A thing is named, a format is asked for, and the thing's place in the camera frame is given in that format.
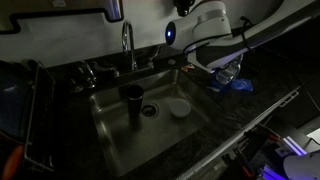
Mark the blue dish soap bottle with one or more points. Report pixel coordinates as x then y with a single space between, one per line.
230 71

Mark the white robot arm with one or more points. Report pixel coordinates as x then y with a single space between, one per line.
203 31

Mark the stainless steel sink basin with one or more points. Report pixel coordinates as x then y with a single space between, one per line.
128 144

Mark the black tumbler cup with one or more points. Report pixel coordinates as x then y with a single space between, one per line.
134 96

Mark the chrome gooseneck faucet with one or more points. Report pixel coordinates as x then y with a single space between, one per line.
129 51

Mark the small red white packet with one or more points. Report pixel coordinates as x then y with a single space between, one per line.
187 67

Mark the blue sponge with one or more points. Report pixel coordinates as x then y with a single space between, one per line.
242 84

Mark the black dish drying rack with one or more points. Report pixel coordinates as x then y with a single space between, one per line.
39 138

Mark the blue plate in rack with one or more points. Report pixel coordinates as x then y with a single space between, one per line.
15 94

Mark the black wall soap dispenser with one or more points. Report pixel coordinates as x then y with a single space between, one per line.
183 6

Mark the orange handle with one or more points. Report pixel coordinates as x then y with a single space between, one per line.
12 163

